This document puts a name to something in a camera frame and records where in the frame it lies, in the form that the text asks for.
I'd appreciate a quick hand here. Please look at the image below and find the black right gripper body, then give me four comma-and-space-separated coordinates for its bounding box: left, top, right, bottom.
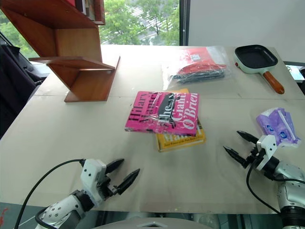
245, 145, 264, 169

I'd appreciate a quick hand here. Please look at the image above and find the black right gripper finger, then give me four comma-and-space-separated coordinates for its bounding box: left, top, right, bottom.
236, 130, 260, 146
223, 146, 249, 170

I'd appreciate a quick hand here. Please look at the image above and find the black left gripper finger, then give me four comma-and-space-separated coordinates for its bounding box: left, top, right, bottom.
116, 168, 141, 195
105, 158, 125, 175

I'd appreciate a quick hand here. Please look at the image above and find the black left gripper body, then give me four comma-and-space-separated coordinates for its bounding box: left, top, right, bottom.
96, 175, 120, 200

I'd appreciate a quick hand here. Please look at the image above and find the yellow paperback book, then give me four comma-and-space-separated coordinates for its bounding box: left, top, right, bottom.
155, 88, 207, 153

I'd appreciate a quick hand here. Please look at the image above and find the pink paperback book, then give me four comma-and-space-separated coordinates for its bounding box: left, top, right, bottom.
124, 90, 201, 137

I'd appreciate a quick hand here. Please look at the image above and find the brown wooden bookshelf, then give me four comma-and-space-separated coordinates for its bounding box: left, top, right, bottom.
0, 0, 121, 104

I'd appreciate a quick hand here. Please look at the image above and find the red book on shelf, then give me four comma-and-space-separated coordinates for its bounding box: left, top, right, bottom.
68, 0, 84, 12

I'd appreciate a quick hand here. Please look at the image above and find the purple tissue pack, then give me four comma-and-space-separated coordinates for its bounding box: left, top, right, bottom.
255, 107, 302, 148

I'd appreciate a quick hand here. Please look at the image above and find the black folded cloth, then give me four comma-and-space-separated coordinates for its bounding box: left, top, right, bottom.
169, 68, 226, 84

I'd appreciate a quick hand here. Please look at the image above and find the mint square frying pan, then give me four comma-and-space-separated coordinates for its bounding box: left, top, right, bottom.
234, 44, 285, 94

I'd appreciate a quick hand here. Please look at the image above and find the clear plastic bag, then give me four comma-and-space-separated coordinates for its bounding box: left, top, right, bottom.
161, 46, 231, 91

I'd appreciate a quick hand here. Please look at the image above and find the red folded cloth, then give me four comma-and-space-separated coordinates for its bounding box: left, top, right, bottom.
178, 47, 226, 75

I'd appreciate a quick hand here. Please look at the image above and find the dark chair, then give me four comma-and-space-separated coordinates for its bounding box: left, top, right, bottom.
0, 42, 47, 140

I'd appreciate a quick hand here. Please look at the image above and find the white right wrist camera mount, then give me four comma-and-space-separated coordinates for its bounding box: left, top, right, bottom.
255, 134, 278, 171

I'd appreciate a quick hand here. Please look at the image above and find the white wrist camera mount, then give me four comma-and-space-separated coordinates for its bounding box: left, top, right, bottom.
80, 158, 107, 205
255, 134, 278, 171

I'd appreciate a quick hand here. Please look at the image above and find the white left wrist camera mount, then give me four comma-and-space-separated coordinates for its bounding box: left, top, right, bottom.
80, 158, 107, 205

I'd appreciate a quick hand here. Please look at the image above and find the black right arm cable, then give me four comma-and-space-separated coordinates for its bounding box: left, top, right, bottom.
246, 156, 281, 215

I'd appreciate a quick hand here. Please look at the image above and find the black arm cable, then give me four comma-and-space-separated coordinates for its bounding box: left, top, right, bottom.
246, 156, 281, 215
14, 158, 86, 229

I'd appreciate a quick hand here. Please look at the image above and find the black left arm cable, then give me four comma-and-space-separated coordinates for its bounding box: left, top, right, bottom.
14, 158, 86, 229

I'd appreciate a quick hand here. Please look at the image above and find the dark window frame post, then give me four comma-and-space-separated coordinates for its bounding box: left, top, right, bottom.
178, 0, 190, 46

